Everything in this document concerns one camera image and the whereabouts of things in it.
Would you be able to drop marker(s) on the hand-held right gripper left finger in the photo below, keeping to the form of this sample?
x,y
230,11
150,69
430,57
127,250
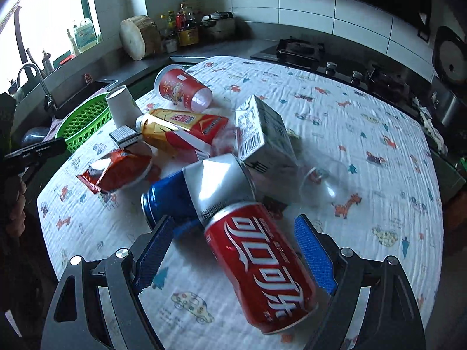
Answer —
x,y
157,255

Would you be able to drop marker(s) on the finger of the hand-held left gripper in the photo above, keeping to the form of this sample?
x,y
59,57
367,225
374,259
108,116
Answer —
x,y
40,150

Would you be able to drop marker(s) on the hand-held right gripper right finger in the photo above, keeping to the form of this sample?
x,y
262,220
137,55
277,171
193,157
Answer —
x,y
313,255

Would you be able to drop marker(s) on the green plastic basket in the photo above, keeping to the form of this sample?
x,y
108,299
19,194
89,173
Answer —
x,y
84,124

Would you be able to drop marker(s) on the red soda can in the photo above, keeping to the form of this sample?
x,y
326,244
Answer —
x,y
255,262

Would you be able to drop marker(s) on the red plastic cup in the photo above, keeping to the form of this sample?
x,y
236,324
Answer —
x,y
175,87

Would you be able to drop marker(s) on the person's left forearm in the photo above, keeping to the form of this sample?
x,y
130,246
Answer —
x,y
22,280

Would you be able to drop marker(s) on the person's left hand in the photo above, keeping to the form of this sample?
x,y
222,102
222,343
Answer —
x,y
16,211

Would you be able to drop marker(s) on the dark round bowl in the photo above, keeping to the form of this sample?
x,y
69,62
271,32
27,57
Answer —
x,y
34,136

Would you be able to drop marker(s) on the steel sink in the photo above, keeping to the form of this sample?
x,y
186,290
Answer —
x,y
80,96

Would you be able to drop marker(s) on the steel faucet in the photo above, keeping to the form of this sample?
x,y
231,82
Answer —
x,y
36,76

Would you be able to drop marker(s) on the red snack packet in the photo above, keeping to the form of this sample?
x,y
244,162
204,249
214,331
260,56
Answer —
x,y
116,169

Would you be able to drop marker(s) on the small red ornament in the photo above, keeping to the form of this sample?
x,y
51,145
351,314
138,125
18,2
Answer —
x,y
88,78

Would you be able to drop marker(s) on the tin can with plant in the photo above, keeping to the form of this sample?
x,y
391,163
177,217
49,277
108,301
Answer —
x,y
47,63

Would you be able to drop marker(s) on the small black white box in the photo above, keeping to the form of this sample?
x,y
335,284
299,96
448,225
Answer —
x,y
126,135

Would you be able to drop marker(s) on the blue silver drink can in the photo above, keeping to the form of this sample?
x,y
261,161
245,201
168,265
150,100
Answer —
x,y
211,186

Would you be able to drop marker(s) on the white paper cup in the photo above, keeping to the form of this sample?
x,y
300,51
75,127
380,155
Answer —
x,y
120,105

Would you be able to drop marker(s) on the green flat box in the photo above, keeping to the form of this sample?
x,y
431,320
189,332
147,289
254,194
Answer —
x,y
62,59

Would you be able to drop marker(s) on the white squeeze bottle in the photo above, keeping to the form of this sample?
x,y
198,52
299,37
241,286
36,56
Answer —
x,y
72,43

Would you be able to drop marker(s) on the printed white blanket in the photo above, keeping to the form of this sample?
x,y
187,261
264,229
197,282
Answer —
x,y
365,153

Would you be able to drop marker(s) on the clear detergent jug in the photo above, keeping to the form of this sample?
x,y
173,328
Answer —
x,y
85,36

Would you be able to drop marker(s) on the yellow red drink bottle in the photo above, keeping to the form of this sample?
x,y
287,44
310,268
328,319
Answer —
x,y
175,131

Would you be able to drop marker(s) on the white drink carton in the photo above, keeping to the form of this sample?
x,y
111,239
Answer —
x,y
262,131

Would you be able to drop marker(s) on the window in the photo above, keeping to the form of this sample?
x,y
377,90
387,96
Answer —
x,y
43,11

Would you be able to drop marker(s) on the round wooden chopping block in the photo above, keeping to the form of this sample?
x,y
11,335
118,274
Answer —
x,y
135,36

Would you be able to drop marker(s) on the small white jar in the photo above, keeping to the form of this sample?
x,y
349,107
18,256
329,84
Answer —
x,y
170,45

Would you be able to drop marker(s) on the green cap yellow bottle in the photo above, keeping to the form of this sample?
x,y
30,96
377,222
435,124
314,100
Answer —
x,y
168,22

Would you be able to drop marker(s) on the dark oil bottle yellow label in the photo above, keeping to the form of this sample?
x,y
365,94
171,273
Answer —
x,y
188,29

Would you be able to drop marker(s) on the steel cooking pot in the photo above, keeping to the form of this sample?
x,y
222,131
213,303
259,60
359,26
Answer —
x,y
452,111

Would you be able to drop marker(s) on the black gas stove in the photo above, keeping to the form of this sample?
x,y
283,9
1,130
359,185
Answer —
x,y
299,49

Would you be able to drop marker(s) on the steel pot with lid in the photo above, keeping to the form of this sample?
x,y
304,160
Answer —
x,y
219,27

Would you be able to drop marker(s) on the black round pan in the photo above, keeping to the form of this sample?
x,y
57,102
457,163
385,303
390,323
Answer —
x,y
450,58

